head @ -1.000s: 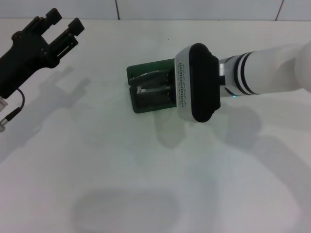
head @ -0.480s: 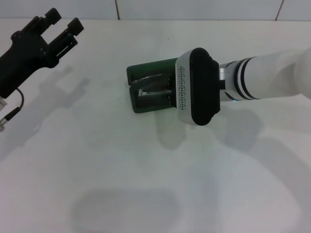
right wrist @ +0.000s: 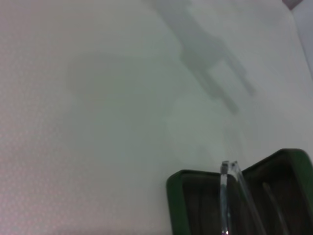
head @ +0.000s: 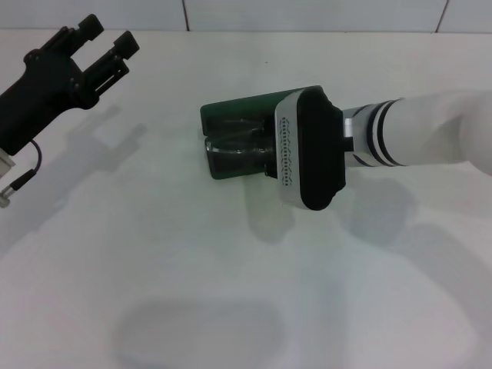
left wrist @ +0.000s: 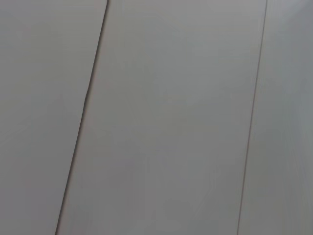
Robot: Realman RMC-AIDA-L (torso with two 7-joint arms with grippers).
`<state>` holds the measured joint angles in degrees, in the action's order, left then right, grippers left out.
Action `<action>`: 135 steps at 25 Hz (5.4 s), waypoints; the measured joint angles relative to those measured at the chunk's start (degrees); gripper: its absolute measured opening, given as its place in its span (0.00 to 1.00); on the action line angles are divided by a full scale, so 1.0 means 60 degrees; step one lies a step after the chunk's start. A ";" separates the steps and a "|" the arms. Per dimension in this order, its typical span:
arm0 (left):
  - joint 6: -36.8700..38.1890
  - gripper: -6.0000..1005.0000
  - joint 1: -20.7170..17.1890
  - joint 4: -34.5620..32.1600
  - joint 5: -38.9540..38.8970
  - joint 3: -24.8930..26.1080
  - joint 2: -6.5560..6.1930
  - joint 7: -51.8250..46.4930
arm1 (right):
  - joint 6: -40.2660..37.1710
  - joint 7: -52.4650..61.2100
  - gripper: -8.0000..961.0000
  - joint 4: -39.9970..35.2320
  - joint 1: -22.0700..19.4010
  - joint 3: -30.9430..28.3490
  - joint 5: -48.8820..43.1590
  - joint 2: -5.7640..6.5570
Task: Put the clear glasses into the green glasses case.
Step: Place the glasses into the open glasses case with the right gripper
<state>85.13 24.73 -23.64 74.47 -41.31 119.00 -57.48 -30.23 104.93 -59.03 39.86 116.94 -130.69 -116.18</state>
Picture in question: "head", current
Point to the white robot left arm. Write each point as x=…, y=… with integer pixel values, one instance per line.
x=5, y=163

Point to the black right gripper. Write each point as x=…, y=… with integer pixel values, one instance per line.
x=271, y=171

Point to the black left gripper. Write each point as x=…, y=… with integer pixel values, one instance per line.
x=42, y=92

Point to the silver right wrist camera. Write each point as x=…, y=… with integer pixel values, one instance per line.
x=319, y=153

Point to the green glasses case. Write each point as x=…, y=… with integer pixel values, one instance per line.
x=227, y=109

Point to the clear white glasses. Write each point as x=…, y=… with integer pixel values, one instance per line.
x=234, y=148

